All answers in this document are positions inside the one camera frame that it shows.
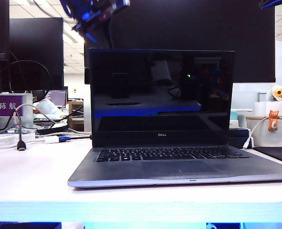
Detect gray Dell laptop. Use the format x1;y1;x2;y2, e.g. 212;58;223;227
67;47;282;188

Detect black mouse pad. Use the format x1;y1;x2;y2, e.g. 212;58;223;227
253;146;282;166

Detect orange cat cable clip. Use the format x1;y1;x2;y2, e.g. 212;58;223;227
268;109;281;131

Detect white plastic container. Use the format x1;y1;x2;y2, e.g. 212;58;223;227
254;101;282;117

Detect large black AOC monitor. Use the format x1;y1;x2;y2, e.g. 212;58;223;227
100;0;276;83

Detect white charging cable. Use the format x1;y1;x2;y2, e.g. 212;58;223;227
242;115;282;150

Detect small lit background monitor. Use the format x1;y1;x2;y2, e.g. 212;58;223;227
46;89;67;107

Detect wooden cabinet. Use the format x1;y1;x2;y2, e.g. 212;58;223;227
68;100;85;132

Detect dark blue object under table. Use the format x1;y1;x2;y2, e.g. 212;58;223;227
206;222;242;229
0;221;62;229

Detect white printed booklet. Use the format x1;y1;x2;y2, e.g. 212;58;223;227
0;132;36;151

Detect black flat case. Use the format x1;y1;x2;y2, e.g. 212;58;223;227
37;124;69;135

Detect sunflower plush toy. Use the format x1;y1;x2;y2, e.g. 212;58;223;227
269;84;282;102

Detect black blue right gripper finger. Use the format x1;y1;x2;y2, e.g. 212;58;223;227
259;0;282;10

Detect white bottle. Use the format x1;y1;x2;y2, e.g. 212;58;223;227
34;98;61;117

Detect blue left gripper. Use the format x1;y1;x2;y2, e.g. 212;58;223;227
68;0;131;44

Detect white plant pot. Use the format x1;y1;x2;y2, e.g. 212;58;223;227
246;115;282;146

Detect blue plug black cable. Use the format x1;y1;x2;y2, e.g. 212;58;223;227
58;134;94;142

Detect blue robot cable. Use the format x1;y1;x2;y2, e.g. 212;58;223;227
32;0;73;18

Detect black HDMI cable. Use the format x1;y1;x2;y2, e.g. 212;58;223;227
0;110;28;151

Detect black flat panel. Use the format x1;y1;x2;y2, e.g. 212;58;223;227
84;40;101;84

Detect black looped cable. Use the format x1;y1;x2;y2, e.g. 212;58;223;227
0;50;52;101

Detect purple name plate holder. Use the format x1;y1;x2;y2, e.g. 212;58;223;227
0;93;33;129

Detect white video adapter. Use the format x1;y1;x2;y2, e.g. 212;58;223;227
44;135;60;144

